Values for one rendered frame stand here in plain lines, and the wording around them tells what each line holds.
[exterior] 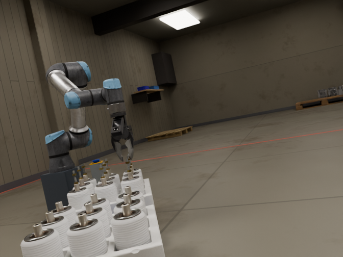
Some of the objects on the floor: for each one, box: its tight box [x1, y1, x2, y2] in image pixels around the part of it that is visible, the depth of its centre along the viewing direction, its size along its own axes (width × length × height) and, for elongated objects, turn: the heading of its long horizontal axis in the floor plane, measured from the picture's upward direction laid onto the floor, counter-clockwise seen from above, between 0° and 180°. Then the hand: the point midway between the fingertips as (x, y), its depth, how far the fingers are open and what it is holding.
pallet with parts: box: [296, 85, 343, 111], centre depth 762 cm, size 129×89×36 cm
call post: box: [90, 161, 104, 185], centre depth 180 cm, size 7×7×31 cm
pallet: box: [145, 126, 193, 142], centre depth 754 cm, size 126×84×11 cm
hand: (126, 157), depth 140 cm, fingers open, 3 cm apart
